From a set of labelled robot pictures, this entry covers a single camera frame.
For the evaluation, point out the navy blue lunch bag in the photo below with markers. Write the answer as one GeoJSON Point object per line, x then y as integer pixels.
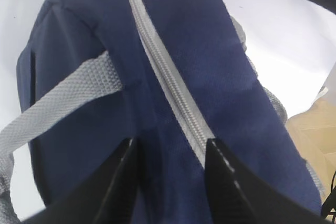
{"type": "Point", "coordinates": [170, 74]}

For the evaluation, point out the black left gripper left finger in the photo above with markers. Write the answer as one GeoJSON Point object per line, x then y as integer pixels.
{"type": "Point", "coordinates": [107, 196]}

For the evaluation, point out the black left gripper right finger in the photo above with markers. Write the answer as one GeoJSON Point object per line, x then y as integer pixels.
{"type": "Point", "coordinates": [236, 195]}

